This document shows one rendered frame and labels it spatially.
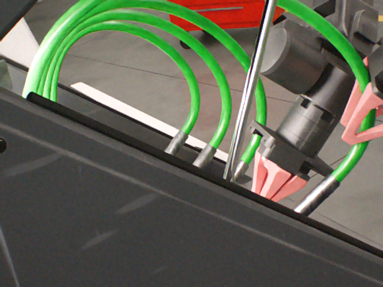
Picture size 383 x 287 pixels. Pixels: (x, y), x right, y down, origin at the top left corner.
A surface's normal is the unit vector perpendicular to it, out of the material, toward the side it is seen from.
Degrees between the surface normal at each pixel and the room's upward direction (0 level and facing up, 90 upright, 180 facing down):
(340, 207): 0
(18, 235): 90
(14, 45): 90
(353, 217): 0
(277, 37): 46
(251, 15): 90
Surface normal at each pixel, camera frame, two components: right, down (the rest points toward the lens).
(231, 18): -0.41, 0.44
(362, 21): 0.56, -0.23
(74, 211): 0.51, 0.26
